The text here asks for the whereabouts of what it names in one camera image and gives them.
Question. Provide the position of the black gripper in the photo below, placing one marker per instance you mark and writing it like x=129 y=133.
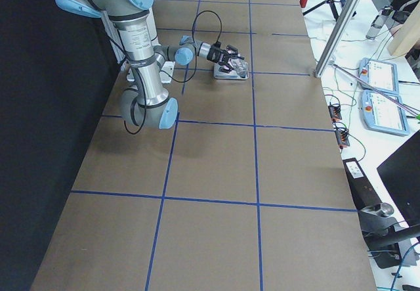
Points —
x=216 y=54

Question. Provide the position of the clear glass sauce bottle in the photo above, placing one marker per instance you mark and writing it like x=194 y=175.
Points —
x=240 y=68

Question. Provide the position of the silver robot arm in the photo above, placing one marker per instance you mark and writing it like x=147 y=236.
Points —
x=147 y=102

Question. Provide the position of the digital kitchen scale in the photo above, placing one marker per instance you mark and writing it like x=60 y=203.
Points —
x=217 y=74

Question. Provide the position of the far blue teach pendant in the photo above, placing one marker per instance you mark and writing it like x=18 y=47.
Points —
x=380 y=74

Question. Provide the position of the blue teach pendant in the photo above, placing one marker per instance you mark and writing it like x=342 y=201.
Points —
x=382 y=115
x=380 y=74

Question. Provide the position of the near blue teach pendant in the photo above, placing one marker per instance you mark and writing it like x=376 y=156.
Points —
x=382 y=115

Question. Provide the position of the metal reacher grabber stick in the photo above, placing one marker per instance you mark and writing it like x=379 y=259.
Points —
x=408 y=109

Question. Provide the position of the black computer monitor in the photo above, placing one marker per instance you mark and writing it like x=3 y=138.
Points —
x=400 y=176

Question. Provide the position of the black desk clamp device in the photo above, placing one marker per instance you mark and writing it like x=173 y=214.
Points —
x=387 y=240

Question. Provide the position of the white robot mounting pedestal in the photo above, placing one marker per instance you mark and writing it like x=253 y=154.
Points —
x=166 y=73

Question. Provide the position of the aluminium frame post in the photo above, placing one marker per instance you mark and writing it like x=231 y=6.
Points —
x=335 y=37

